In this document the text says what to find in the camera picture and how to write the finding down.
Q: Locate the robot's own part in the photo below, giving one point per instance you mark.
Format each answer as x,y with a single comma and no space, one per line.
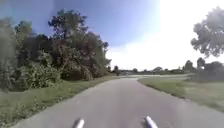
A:
79,124
150,122

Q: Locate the row of trees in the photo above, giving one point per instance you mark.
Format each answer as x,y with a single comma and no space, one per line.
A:
56,53

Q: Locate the open grass verge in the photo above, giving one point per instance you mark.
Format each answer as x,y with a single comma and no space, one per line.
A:
193,89

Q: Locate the tall sparse tree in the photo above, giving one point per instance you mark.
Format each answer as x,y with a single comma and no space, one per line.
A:
211,33

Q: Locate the grass verge with trees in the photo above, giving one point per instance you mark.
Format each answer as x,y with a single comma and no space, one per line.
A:
36,100

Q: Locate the grey asphalt road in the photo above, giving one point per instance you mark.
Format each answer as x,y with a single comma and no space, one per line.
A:
123,103

